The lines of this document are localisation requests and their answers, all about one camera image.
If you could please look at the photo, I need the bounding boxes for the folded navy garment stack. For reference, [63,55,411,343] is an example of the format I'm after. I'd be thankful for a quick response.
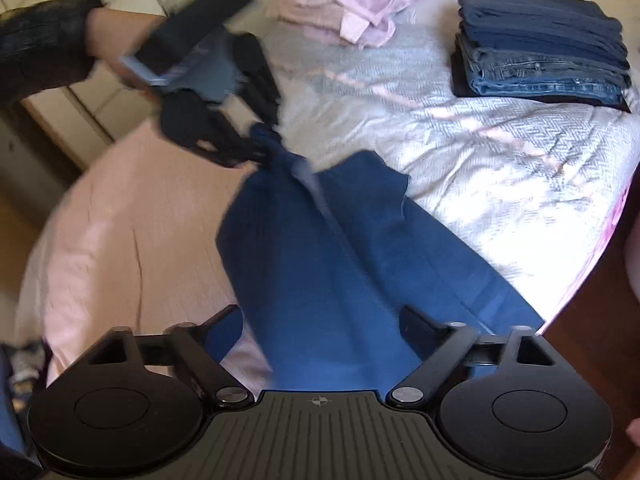
[458,0,629,70]

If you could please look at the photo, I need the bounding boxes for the blue cloth garment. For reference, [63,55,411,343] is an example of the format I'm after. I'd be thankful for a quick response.
[216,125,544,392]

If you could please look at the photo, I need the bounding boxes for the folded blue jeans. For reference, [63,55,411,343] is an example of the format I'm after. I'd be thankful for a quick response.
[451,34,631,112]

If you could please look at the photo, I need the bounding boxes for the black sleeve left forearm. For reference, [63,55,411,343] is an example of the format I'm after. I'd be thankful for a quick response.
[0,0,103,106]

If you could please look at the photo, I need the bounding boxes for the person left hand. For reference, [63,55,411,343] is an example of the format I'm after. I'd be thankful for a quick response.
[86,8,166,90]

